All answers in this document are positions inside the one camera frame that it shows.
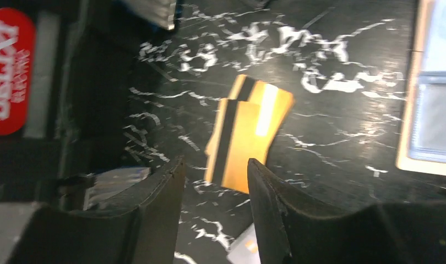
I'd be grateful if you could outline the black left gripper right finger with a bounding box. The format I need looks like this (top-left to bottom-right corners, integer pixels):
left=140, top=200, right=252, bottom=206
left=247, top=158, right=446, bottom=263

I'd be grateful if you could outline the tan card holder with sleeves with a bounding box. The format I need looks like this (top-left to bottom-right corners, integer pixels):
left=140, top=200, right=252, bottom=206
left=395, top=1, right=446, bottom=176

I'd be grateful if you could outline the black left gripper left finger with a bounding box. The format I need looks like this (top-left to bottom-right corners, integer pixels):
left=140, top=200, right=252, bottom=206
left=0, top=157, right=185, bottom=263

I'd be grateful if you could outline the gold card stack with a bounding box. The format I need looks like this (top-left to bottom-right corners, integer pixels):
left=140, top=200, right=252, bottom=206
left=204, top=74, right=295, bottom=194

